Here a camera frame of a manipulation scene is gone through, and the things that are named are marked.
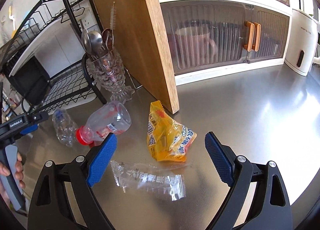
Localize person's left hand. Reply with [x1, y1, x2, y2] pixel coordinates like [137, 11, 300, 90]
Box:
[0, 152, 26, 208]

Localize clear bottle blue cap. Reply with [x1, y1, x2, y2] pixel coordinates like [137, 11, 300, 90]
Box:
[52, 108, 78, 147]

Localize clear bottle red cap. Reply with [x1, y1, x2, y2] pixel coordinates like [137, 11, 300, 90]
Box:
[75, 101, 131, 145]

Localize clear plastic wrapper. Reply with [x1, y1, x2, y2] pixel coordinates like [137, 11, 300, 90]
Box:
[110, 160, 187, 201]

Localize orange snack bag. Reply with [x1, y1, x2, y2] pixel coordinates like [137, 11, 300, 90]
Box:
[146, 101, 197, 162]

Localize black dish rack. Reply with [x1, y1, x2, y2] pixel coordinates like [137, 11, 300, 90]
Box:
[1, 0, 106, 114]

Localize glass utensil holder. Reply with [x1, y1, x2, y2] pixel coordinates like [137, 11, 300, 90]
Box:
[86, 49, 135, 104]

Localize metal spoon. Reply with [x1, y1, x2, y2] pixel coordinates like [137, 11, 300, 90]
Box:
[81, 29, 103, 58]

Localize wooden cutting board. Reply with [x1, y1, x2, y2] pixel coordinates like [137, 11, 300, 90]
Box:
[94, 0, 180, 114]

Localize bottle brush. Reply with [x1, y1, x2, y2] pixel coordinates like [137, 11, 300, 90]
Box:
[110, 2, 117, 49]

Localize white electric kettle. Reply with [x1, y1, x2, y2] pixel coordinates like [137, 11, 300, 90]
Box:
[284, 9, 319, 76]

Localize white cabinet ribbed doors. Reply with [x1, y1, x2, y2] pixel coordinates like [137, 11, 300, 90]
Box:
[159, 0, 292, 85]

